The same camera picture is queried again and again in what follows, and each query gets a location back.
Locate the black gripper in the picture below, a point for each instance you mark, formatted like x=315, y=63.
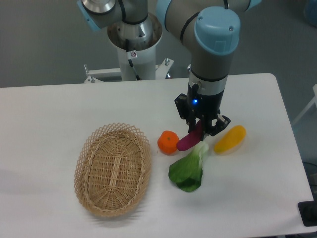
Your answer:
x=193, y=106

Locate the purple sweet potato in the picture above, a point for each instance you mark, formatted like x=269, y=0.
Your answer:
x=192, y=138

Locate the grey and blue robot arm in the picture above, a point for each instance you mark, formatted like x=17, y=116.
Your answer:
x=208, y=29

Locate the woven wicker basket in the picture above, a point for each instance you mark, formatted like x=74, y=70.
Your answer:
x=113, y=170

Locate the yellow mango toy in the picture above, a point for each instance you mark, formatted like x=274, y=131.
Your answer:
x=230, y=140

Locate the orange toy pumpkin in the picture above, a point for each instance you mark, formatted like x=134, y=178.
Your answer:
x=167, y=142

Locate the green bok choy toy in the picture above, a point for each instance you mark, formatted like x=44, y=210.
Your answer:
x=187, y=172

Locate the black device at table edge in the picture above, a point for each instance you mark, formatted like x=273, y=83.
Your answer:
x=308, y=212

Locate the white metal base frame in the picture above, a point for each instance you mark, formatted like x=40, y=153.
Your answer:
x=162, y=71

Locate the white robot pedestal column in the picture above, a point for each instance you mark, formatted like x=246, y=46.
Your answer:
x=136, y=45

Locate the white furniture frame right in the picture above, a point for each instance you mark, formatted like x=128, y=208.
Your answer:
x=311, y=103

